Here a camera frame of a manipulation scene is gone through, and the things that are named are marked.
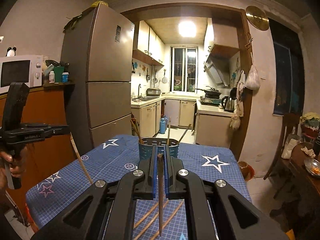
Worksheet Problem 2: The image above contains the kitchen window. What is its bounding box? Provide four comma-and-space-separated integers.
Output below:
170, 46, 199, 93

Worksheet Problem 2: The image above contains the toaster oven on counter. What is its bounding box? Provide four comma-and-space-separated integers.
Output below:
146, 88, 161, 96

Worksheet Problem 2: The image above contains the grey three-door refrigerator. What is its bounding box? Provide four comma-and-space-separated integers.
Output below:
61, 3, 135, 155

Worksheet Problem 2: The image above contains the range hood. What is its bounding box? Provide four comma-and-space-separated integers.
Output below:
204, 56, 231, 88

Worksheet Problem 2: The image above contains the white pill bottle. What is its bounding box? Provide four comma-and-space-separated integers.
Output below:
48, 70, 55, 83

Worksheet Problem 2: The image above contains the dark wooden chair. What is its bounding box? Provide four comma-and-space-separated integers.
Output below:
263, 112, 302, 198

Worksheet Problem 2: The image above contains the electric kettle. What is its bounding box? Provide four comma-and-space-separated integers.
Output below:
221, 96, 235, 113

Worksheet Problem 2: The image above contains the green container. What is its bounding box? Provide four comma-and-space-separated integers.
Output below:
54, 66, 64, 83

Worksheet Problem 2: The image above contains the white microwave oven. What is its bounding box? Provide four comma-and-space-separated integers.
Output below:
0, 55, 43, 94

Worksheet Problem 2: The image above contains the teal perforated utensil holder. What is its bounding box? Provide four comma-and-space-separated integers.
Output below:
138, 137, 179, 160

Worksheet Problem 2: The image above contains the person's left hand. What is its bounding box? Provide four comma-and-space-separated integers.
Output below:
1, 147, 28, 192

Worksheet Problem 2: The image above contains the round gold wall clock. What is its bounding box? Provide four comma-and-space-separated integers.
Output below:
245, 5, 270, 31

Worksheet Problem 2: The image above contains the orange wooden cabinet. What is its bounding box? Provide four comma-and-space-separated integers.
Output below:
3, 86, 75, 215

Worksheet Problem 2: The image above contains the gas stove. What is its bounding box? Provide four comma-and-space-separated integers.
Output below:
200, 96, 221, 106

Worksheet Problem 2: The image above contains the blue water bottle on floor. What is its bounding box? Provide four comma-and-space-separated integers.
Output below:
159, 116, 168, 134

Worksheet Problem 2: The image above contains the white hanging plastic bag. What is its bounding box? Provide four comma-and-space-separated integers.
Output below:
245, 65, 260, 90

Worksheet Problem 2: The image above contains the dark wooden side table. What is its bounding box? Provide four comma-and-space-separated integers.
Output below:
290, 142, 319, 231

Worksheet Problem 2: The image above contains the wooden chopstick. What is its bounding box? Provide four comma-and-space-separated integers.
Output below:
69, 132, 94, 185
130, 119, 144, 145
167, 117, 171, 146
157, 153, 164, 236
133, 124, 144, 145
150, 200, 184, 240
132, 200, 174, 239
133, 204, 158, 229
178, 124, 191, 143

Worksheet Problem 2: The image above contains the blue lidded jar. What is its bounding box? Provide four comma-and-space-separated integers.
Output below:
62, 72, 69, 83

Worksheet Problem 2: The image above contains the black wok on stove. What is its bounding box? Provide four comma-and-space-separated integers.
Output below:
195, 88, 221, 99

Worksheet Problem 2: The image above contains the blue grid star tablecloth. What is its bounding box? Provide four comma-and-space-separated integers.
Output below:
27, 135, 250, 239

